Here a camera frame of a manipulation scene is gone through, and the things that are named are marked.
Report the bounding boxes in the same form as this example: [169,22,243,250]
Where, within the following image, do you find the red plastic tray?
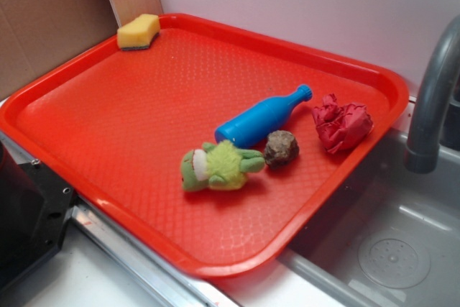
[1,14,409,278]

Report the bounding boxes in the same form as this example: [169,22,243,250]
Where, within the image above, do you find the metal rail strip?
[0,130,245,307]

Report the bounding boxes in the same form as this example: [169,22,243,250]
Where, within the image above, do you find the brown cardboard panel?
[1,0,117,98]

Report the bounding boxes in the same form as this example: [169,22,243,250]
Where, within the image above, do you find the brown rough rock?
[264,130,300,170]

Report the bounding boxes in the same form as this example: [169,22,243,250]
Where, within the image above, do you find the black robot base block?
[1,145,75,292]

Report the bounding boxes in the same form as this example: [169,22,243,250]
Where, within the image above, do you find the grey plastic sink basin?
[280,131,459,306]

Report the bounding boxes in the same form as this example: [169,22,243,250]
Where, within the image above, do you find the green plush frog toy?
[180,140,265,192]

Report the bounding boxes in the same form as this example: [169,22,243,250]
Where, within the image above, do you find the red paper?
[312,93,374,154]

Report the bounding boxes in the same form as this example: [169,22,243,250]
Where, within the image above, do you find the grey faucet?
[404,17,459,173]

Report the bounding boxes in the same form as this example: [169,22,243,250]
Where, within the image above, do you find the yellow sponge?
[116,14,160,50]

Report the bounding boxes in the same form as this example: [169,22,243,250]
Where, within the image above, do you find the blue plastic toy bottle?
[214,85,313,149]

